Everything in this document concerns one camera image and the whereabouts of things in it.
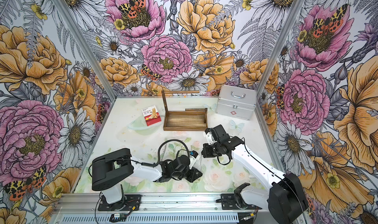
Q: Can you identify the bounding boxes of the wooden jewelry display stand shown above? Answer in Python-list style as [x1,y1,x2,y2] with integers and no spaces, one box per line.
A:
[161,90,208,132]

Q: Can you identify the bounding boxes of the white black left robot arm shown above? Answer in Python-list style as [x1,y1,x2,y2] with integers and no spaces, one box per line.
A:
[89,139,202,212]

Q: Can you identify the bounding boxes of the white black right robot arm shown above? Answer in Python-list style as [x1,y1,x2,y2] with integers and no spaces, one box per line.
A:
[201,125,309,224]

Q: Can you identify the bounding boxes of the silver metal first-aid case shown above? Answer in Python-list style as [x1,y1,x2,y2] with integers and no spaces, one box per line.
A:
[216,85,257,120]

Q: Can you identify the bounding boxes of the red white small box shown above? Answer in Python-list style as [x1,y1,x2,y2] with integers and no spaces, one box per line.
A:
[142,106,161,126]

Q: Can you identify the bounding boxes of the small green circuit board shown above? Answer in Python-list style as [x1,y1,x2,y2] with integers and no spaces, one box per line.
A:
[109,213,123,223]

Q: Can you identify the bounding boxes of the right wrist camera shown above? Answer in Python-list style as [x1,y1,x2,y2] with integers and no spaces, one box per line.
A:
[204,128,214,145]

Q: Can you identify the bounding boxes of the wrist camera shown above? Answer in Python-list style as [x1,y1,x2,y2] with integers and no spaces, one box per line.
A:
[189,150,200,169]
[204,128,214,145]

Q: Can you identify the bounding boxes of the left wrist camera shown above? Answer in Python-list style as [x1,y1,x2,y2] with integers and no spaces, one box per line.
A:
[189,150,200,169]

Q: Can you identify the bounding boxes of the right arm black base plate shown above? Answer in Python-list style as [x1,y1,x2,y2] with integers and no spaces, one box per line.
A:
[216,194,256,210]

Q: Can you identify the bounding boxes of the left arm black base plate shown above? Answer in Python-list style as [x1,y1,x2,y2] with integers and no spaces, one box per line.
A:
[97,194,142,211]

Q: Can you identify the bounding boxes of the aluminium front rail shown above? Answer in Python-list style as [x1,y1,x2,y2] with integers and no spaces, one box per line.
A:
[49,193,276,224]

